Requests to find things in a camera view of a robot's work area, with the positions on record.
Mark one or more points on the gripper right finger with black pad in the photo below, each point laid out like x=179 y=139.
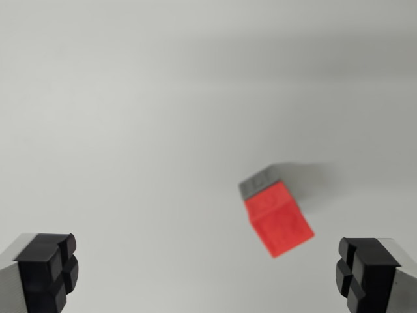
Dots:
x=374 y=274

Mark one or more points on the red embossed cube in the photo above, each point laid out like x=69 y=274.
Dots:
x=280 y=225

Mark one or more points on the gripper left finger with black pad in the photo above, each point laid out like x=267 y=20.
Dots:
x=36 y=270

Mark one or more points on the grey embossed cube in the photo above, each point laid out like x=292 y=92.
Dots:
x=257 y=184

